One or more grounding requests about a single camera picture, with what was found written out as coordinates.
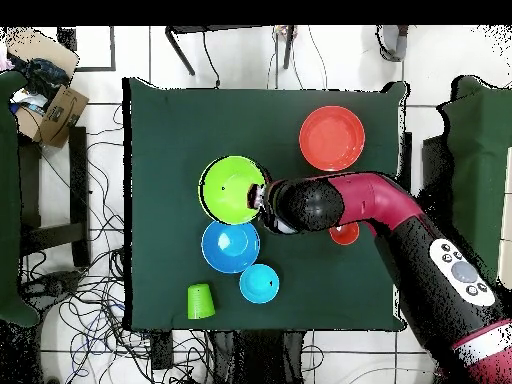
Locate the black square frame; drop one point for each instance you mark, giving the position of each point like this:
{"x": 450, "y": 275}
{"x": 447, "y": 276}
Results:
{"x": 67, "y": 38}

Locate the large blue bowl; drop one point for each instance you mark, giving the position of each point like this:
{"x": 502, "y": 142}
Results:
{"x": 230, "y": 248}

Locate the orange cup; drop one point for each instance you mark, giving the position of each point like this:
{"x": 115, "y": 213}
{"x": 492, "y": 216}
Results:
{"x": 344, "y": 236}

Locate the large green bowl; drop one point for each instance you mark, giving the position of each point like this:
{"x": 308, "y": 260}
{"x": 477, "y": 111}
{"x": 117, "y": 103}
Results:
{"x": 228, "y": 190}

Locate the large orange bowl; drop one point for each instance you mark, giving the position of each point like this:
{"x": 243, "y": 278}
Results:
{"x": 332, "y": 138}

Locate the black box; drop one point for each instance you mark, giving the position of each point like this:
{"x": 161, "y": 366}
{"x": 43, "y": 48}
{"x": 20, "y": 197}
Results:
{"x": 436, "y": 168}

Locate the small turquoise bowl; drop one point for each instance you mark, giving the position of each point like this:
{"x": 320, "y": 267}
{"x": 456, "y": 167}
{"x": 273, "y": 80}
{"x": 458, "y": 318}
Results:
{"x": 259, "y": 284}

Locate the person's foot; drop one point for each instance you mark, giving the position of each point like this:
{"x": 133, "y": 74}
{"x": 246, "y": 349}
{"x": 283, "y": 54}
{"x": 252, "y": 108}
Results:
{"x": 394, "y": 42}

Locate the black table frame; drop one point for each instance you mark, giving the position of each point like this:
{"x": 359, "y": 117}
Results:
{"x": 288, "y": 44}

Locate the green cloth covered table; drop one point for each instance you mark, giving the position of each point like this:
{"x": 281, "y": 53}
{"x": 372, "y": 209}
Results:
{"x": 8, "y": 200}
{"x": 480, "y": 160}

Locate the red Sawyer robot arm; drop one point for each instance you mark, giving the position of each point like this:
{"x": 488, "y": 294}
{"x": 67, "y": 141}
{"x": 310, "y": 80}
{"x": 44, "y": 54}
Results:
{"x": 372, "y": 200}

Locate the printed cardboard box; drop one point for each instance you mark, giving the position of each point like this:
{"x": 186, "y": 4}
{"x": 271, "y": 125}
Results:
{"x": 60, "y": 116}

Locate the green cup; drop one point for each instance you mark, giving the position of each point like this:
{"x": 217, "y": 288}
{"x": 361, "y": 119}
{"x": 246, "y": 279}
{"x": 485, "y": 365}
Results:
{"x": 200, "y": 302}

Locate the grey pedestal leg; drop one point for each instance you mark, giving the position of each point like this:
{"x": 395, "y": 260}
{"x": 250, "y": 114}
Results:
{"x": 52, "y": 284}

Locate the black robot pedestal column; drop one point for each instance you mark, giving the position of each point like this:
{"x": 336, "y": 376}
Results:
{"x": 260, "y": 356}

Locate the black bench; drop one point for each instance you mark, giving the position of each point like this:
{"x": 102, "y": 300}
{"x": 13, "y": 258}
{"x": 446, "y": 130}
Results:
{"x": 80, "y": 180}

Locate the plain cardboard box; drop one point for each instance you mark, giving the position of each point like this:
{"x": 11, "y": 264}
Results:
{"x": 44, "y": 48}

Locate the white board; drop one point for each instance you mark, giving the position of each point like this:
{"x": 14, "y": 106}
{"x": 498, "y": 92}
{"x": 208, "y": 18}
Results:
{"x": 506, "y": 220}

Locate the dark green tablecloth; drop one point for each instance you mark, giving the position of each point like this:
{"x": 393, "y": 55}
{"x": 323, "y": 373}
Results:
{"x": 168, "y": 120}

